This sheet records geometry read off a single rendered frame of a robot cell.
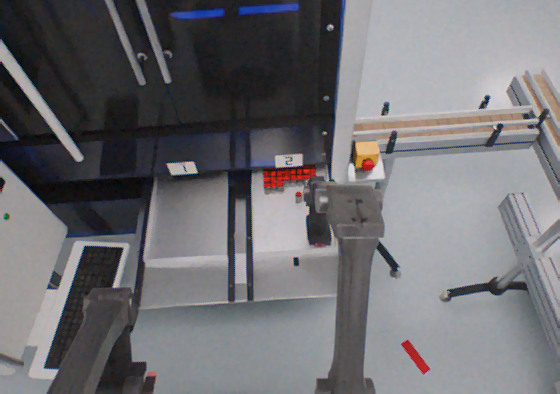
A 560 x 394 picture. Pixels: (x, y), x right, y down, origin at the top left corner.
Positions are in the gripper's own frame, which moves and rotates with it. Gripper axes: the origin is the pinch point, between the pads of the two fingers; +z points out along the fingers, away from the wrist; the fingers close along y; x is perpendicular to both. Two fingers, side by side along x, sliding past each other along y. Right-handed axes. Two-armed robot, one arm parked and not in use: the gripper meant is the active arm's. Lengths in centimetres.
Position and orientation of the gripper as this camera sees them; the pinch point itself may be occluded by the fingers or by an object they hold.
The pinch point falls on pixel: (318, 245)
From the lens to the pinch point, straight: 132.2
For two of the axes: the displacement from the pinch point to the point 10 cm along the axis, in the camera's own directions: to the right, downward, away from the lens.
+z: 0.6, 6.6, 7.5
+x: -10.0, 0.6, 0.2
